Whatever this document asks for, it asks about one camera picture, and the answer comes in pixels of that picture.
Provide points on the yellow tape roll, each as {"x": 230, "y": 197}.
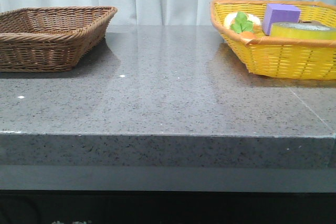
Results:
{"x": 302, "y": 31}

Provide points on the toy bread roll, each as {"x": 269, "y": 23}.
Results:
{"x": 228, "y": 20}

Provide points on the toy carrot with leaves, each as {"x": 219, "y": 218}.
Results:
{"x": 243, "y": 26}

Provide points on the purple foam block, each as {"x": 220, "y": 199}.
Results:
{"x": 275, "y": 13}

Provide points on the brown wicker basket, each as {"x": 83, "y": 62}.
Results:
{"x": 51, "y": 39}

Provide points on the yellow wicker basket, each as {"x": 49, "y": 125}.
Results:
{"x": 274, "y": 57}

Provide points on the brown toy animal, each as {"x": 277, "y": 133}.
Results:
{"x": 313, "y": 22}

